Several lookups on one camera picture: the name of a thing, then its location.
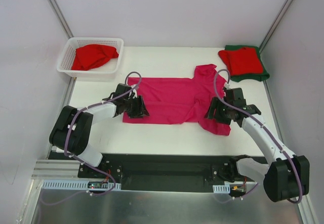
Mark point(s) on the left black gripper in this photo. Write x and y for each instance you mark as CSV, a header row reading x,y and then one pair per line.
x,y
136,107

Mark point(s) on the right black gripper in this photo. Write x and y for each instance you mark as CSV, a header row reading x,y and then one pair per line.
x,y
218,112

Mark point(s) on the pink t shirt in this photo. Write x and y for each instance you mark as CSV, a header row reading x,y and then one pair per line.
x,y
172,101

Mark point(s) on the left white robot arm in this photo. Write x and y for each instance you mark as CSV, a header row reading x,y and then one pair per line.
x,y
72,129

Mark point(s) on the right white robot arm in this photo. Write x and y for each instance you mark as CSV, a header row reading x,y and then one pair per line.
x,y
285,176

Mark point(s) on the white plastic basket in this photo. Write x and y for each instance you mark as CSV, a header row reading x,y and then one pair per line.
x,y
105,72

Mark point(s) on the folded red t shirt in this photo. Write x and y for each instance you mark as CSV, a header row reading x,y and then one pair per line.
x,y
242,61

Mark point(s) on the folded green t shirt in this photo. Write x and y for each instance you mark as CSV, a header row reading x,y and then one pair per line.
x,y
257,77

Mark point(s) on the red crumpled t shirt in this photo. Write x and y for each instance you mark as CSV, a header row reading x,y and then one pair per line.
x,y
93,56

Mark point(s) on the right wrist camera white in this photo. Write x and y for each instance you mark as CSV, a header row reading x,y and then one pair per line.
x,y
226,86

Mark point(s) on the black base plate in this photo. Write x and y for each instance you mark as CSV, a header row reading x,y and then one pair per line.
x,y
161,173

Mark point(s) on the right grey cable duct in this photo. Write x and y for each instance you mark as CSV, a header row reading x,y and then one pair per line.
x,y
221,189

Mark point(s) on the grey cable duct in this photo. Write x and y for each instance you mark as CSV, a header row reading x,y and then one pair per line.
x,y
221,189
81,185

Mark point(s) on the left grey cable duct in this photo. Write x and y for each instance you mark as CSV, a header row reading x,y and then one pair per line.
x,y
81,185

